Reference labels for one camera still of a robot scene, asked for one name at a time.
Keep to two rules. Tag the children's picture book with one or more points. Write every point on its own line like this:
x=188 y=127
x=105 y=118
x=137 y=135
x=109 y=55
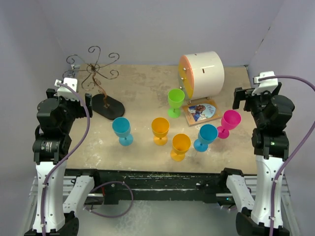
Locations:
x=202 y=111

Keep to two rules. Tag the blue wine glass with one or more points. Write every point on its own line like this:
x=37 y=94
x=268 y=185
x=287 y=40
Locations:
x=207 y=134
x=122 y=129

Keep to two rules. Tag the white round drawer cabinet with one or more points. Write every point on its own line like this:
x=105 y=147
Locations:
x=201 y=75

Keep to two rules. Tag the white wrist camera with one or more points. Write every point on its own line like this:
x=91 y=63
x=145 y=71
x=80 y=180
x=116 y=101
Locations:
x=265 y=85
x=65 y=88

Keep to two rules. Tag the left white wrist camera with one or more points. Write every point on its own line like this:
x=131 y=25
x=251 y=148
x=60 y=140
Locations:
x=65 y=88

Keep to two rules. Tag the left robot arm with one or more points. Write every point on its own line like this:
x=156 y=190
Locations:
x=56 y=115

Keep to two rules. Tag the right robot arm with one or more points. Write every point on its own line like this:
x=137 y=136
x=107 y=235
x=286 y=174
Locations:
x=260 y=215

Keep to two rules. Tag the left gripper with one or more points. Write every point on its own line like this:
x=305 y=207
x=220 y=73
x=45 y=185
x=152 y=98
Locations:
x=81 y=110

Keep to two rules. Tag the pink plastic wine glass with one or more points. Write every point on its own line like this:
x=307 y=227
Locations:
x=230 y=120

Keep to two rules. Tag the orange wine glass right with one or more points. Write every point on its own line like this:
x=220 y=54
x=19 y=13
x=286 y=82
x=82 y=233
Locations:
x=180 y=145

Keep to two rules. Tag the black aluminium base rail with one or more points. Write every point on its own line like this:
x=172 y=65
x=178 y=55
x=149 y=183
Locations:
x=151 y=186

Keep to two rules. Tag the green plastic wine glass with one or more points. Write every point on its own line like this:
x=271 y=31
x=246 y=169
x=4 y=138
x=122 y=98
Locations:
x=175 y=100

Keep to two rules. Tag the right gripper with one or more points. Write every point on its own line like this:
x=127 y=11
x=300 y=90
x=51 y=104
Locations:
x=241 y=94

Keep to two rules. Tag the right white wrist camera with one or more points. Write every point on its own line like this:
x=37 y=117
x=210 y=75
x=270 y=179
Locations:
x=265 y=85

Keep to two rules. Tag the orange wine glass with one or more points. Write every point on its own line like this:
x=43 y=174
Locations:
x=180 y=145
x=160 y=128

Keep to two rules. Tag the metal wine glass rack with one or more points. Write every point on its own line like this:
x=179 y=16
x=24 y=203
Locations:
x=102 y=103

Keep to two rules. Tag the orange wine glass left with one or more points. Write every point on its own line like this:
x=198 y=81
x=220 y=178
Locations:
x=160 y=128

